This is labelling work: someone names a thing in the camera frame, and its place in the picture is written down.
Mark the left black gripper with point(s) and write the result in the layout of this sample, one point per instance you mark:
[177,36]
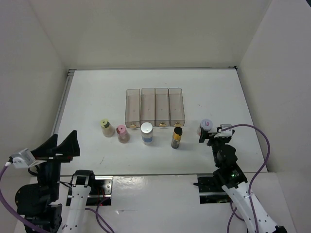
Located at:
[69,147]

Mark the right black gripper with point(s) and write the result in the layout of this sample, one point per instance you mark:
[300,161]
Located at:
[205,134]

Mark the yellow cap spice bottle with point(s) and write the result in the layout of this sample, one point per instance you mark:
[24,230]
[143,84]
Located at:
[107,129]

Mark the white blue cylindrical shaker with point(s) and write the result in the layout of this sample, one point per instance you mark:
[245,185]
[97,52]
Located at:
[146,133]

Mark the pink cap spice bottle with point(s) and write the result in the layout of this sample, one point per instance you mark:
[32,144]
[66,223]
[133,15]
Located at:
[122,134]

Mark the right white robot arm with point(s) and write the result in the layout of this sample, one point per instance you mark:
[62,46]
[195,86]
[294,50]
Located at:
[230,178]

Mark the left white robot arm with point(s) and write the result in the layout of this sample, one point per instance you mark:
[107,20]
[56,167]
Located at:
[36,202]

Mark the red label spice jar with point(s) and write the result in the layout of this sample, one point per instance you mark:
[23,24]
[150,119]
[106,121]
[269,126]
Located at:
[206,125]

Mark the black gold pepper grinder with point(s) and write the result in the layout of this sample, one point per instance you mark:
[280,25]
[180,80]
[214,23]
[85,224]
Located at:
[177,133]

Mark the clear organizer bin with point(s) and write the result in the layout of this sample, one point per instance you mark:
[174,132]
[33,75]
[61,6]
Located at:
[177,115]
[162,112]
[147,110]
[132,109]

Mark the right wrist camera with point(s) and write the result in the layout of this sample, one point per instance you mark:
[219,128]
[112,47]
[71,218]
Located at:
[224,131]

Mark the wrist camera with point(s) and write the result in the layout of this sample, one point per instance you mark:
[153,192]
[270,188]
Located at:
[23,159]
[224,131]

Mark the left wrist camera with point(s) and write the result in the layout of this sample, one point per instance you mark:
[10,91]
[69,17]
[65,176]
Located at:
[23,159]

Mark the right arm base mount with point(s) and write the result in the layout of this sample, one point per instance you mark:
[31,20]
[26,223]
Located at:
[209,191]

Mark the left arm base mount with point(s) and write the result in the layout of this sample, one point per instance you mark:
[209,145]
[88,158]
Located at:
[93,189]

